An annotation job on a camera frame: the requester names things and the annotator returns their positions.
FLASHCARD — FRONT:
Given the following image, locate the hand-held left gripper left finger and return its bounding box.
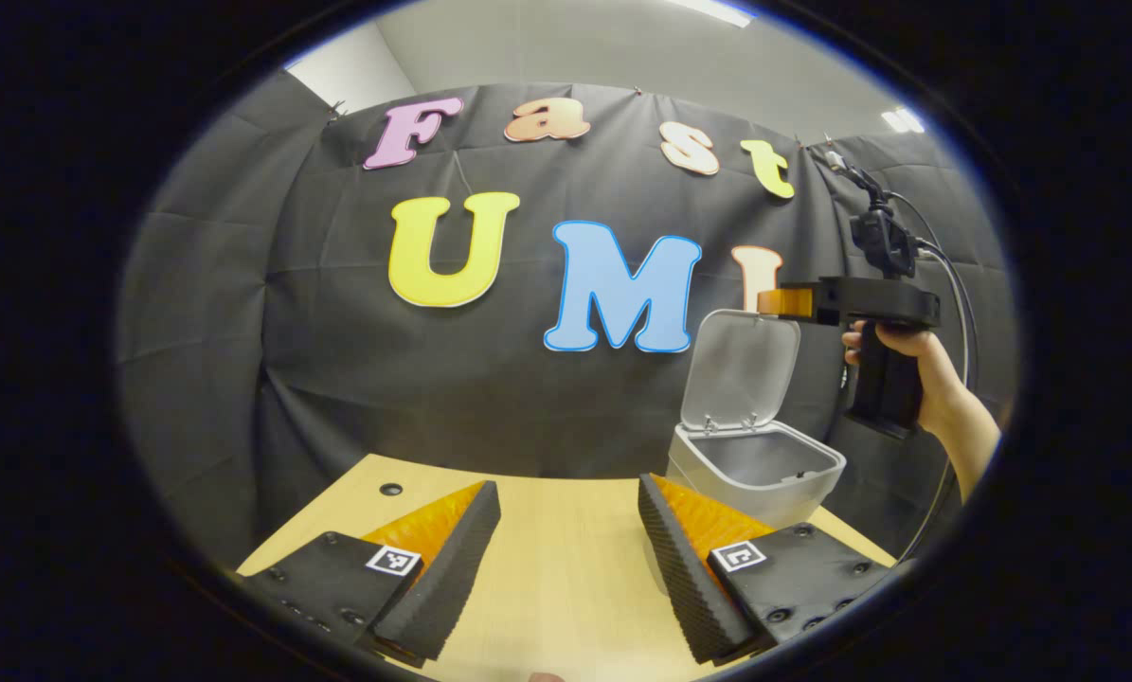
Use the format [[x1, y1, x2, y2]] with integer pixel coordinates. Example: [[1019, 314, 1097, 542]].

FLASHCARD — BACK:
[[243, 480, 502, 669]]

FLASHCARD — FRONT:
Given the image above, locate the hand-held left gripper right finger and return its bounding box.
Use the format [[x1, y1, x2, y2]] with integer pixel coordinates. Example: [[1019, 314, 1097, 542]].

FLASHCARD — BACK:
[[638, 474, 898, 666]]

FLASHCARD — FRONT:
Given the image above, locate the white desktop garbage bin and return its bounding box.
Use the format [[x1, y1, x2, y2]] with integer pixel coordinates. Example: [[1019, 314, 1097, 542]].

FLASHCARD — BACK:
[[665, 309, 848, 531]]

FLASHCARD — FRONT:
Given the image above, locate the wooden desktop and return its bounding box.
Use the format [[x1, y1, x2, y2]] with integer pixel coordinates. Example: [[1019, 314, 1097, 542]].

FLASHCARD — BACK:
[[234, 453, 900, 682]]

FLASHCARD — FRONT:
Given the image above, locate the black backdrop cloth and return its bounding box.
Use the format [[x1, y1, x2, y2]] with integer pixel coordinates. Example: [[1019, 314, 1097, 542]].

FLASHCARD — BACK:
[[116, 68, 1021, 569]]

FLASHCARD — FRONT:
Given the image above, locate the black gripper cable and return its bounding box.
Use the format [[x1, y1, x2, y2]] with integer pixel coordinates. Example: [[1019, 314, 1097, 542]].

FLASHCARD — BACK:
[[826, 142, 981, 562]]

